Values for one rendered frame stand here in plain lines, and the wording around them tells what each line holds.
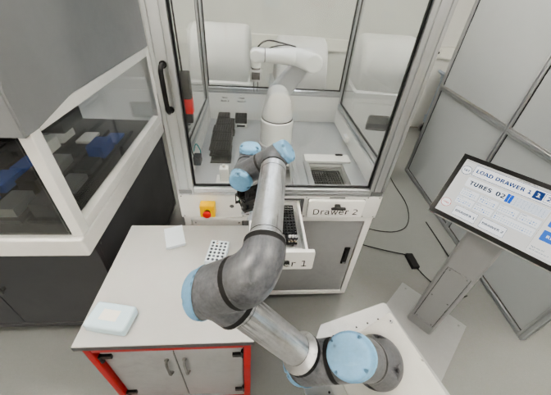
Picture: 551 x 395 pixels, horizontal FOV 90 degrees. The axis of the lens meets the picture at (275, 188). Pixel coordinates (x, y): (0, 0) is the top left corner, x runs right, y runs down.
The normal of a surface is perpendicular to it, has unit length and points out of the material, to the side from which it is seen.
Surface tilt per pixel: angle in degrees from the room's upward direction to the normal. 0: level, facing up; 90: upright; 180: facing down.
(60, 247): 90
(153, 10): 90
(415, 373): 42
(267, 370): 0
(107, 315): 0
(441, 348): 5
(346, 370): 35
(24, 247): 90
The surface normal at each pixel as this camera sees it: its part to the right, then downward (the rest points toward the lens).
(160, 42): 0.06, 0.61
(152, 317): 0.06, -0.79
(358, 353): -0.48, -0.54
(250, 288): 0.20, 0.11
